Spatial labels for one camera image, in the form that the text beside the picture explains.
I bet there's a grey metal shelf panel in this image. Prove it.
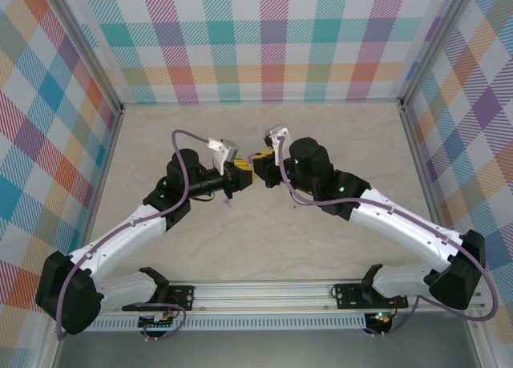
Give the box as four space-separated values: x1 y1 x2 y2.
54 330 484 368

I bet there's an aluminium side rail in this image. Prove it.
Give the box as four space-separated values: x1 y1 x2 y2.
399 103 458 241
71 110 125 265

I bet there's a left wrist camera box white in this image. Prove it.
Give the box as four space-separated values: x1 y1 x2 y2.
207 137 240 176

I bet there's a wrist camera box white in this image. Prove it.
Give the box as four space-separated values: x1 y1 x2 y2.
262 123 289 163
207 137 240 176

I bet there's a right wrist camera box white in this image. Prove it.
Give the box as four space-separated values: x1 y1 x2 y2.
262 123 289 163

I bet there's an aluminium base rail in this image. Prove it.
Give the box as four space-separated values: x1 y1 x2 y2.
95 280 488 315

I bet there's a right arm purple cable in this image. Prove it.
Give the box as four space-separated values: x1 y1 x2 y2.
276 135 500 339

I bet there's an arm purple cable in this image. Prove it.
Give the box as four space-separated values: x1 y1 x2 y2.
276 135 500 339
55 129 213 342

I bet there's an aluminium frame post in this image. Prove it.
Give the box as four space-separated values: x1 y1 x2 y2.
47 0 124 116
399 0 472 108

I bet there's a small circuit board with LED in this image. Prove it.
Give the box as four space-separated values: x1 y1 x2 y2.
366 310 396 333

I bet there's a white slotted cable duct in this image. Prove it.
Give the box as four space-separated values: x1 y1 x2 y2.
90 313 368 332

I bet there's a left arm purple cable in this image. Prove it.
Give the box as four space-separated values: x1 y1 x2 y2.
55 129 213 342

